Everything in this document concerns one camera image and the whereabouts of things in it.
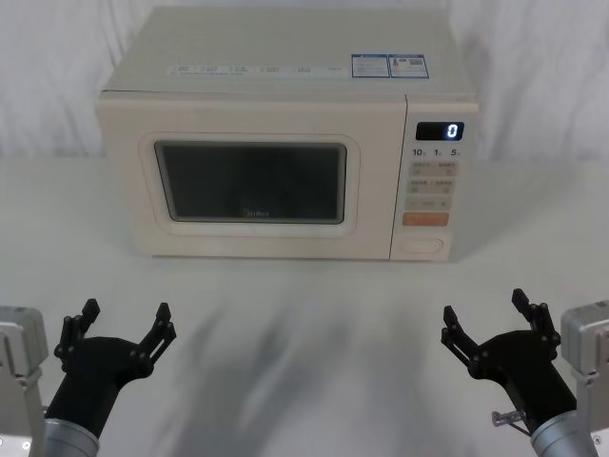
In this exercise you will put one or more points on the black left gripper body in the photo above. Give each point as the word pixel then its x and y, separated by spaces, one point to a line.
pixel 92 376

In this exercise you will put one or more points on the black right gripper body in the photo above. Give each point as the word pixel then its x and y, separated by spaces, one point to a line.
pixel 525 371

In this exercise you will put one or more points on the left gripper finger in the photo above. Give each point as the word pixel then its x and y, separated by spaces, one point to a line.
pixel 71 333
pixel 154 338

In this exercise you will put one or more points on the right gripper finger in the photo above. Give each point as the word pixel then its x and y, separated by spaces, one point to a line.
pixel 542 323
pixel 461 340

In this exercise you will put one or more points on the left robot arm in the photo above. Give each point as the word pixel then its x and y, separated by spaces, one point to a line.
pixel 19 362

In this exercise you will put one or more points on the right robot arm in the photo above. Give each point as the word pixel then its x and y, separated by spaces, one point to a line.
pixel 585 343

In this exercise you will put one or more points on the white table cloth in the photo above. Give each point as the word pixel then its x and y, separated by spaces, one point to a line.
pixel 304 343

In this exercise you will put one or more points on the cream microwave oven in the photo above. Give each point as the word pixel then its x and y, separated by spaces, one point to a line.
pixel 266 119

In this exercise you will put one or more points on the white curtain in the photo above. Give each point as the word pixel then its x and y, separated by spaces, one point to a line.
pixel 52 71

